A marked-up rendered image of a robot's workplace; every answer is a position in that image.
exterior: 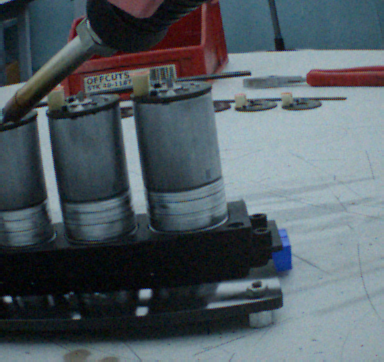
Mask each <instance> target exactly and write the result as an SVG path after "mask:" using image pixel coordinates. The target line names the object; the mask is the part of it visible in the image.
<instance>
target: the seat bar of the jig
mask: <svg viewBox="0 0 384 362"><path fill-rule="evenodd" d="M227 209H228V216H229V219H228V221H227V222H226V223H224V224H222V225H220V226H218V227H215V228H213V229H209V230H205V231H198V232H192V233H184V234H161V233H156V232H153V231H151V230H149V224H148V217H147V213H140V214H136V217H137V223H138V224H137V225H138V229H139V230H138V231H137V232H136V233H134V234H131V235H130V236H128V237H125V238H123V239H121V240H114V241H111V242H106V243H102V242H101V243H94V244H85V243H74V242H70V241H68V240H66V236H65V231H64V226H63V222H59V223H56V222H54V227H55V233H56V238H55V239H54V240H53V241H51V242H48V243H47V244H45V245H41V246H39V247H33V248H30V249H29V248H27V249H22V250H20V249H16V250H10V249H1V248H0V280H4V279H6V280H9V279H13V280H15V279H31V278H33V279H37V278H41V279H43V278H54V277H57V278H60V277H72V276H76V277H78V276H91V275H103V274H117V273H131V272H137V271H141V272H144V271H151V270H158V269H172V268H180V267H186V266H194V265H200V264H208V263H215V262H222V261H230V260H236V259H244V258H250V257H254V256H255V254H254V247H253V232H252V225H251V222H250V219H249V216H248V209H247V205H246V203H245V201H244V200H240V201H233V202H227Z"/></svg>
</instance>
